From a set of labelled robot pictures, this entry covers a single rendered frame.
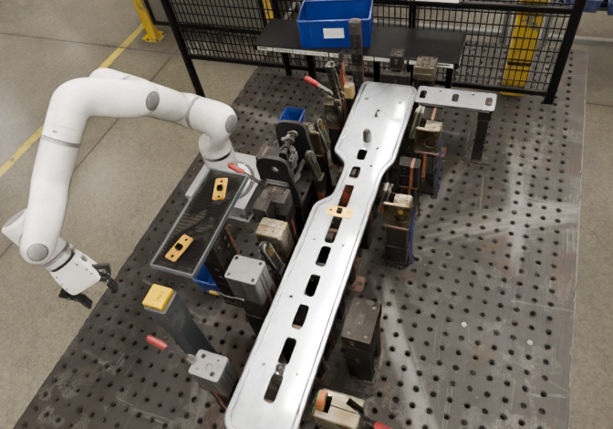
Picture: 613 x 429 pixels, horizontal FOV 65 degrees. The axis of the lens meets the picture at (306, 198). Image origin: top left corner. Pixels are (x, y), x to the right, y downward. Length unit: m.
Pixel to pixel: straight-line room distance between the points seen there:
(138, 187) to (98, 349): 1.63
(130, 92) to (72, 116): 0.16
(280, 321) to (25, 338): 1.91
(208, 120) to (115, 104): 0.41
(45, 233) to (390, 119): 1.20
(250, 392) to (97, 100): 0.84
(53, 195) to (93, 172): 2.29
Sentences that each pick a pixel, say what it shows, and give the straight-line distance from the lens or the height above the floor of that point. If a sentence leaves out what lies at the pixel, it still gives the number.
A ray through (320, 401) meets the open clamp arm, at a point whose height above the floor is 1.11.
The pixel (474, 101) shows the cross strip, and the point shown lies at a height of 1.00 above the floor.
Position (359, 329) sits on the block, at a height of 1.03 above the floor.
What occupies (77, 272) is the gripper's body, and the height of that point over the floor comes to 1.20.
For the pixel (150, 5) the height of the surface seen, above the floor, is 0.32.
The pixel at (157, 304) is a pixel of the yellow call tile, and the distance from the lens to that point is 1.34.
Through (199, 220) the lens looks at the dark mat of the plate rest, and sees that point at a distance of 1.44.
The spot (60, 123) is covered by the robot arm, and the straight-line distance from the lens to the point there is 1.34.
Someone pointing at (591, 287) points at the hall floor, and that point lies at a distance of 2.74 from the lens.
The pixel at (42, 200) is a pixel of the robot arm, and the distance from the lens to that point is 1.33.
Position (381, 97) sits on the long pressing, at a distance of 1.95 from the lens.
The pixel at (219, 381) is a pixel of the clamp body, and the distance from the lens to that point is 1.31.
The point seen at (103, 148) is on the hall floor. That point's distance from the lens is 3.77.
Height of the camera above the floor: 2.24
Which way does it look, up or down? 50 degrees down
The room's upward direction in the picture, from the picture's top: 12 degrees counter-clockwise
